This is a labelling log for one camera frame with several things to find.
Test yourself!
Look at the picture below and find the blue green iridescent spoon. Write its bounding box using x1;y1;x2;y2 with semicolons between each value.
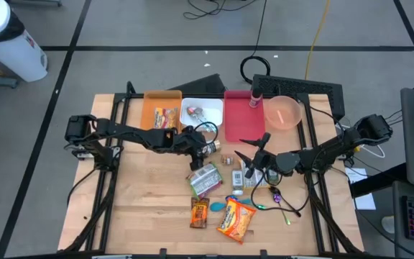
224;194;268;211

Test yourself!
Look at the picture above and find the black flat panel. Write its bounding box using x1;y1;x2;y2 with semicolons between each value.
167;73;228;96

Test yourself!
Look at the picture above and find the small yellow ramen packet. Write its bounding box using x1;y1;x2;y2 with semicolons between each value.
155;106;178;130

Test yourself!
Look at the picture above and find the gold lid spice jar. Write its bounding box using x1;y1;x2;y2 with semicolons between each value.
201;139;222;156

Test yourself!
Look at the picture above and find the white trash can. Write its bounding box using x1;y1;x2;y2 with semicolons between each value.
0;0;49;83

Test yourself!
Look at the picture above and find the orange plastic bin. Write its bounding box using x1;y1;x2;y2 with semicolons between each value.
140;89;183;131

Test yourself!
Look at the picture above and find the green edged ramen packet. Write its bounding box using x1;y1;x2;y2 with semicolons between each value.
185;161;225;201

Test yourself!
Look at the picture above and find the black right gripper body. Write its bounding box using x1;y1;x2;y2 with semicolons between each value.
255;143;279;173

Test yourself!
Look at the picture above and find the white computer mouse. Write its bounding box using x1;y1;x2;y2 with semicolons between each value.
381;215;397;235

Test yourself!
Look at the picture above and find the orange ramen noodle packet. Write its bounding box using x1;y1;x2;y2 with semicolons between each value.
216;197;257;245

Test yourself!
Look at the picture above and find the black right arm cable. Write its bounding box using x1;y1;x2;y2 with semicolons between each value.
250;168;311;217

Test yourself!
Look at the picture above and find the black coiled floor cable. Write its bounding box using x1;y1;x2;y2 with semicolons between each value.
239;0;272;86

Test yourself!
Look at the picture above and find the brown orange candy pouch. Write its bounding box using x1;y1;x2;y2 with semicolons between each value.
189;196;211;230

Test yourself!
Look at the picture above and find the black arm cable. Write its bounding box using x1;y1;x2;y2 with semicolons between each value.
183;121;219;145
250;168;311;217

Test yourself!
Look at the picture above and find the white label spice jar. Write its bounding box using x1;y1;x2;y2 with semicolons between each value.
231;168;246;197

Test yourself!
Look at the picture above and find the black tangled floor cable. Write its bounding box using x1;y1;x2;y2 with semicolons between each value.
183;0;258;20

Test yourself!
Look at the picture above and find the white plastic bin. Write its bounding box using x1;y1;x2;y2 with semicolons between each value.
179;96;224;131

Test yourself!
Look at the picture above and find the white paper sheet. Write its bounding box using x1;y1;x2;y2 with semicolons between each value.
345;167;377;212

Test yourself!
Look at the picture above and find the yellow cable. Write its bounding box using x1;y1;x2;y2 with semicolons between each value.
303;0;333;81

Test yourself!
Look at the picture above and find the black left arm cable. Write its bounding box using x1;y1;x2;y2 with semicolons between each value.
183;121;219;145

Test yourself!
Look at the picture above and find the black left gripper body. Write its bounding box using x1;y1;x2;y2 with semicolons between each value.
173;129;208;159

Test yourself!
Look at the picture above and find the pink plastic bin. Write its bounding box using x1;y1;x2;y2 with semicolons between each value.
224;90;266;144

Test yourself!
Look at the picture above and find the pink translucent bowl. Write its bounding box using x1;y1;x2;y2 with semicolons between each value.
264;95;303;131

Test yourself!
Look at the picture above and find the yellow edged food packet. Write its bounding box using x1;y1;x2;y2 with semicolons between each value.
241;160;271;191

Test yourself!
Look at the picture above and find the silver metal spoon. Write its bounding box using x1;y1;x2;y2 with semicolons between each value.
193;106;210;126

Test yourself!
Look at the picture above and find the purple label spice jar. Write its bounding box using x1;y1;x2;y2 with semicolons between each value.
249;88;265;109

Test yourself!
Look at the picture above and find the teal silicone spoon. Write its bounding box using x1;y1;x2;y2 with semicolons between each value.
209;197;253;213

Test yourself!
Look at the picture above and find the black aluminium table frame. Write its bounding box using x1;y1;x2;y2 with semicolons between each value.
58;81;364;259

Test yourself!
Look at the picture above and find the silver spoon blue handle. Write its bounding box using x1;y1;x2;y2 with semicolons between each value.
193;106;210;125

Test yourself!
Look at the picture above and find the black spoon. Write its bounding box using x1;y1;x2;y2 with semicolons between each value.
268;186;303;219

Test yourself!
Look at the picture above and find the purple iridescent spoon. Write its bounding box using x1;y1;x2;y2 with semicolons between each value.
272;193;293;227

